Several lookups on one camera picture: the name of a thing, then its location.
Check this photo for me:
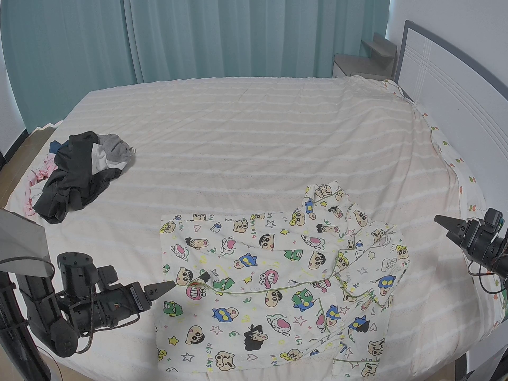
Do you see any bed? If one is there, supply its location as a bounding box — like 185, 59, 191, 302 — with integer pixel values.
6, 19, 508, 381

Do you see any white printed pyjama top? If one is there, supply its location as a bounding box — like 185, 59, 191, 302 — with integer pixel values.
154, 180, 409, 381

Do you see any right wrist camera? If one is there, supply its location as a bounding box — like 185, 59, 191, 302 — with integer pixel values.
483, 209, 504, 229

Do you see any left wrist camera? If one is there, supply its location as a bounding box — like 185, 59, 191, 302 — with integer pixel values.
96, 265, 120, 291

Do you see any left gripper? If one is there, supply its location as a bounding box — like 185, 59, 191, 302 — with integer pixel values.
76, 283, 150, 335

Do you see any blue-green curtain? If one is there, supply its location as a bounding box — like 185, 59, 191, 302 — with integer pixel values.
123, 0, 393, 83
0, 0, 137, 134

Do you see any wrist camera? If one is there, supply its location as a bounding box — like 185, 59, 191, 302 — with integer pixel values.
96, 265, 120, 291
483, 209, 504, 229

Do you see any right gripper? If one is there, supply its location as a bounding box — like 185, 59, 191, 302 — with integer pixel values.
434, 214, 508, 263

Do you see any grey bedside table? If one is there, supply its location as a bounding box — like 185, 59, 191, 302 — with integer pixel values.
333, 32, 398, 80

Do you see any pile of clothes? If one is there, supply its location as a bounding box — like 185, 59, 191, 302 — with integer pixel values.
25, 131, 136, 225

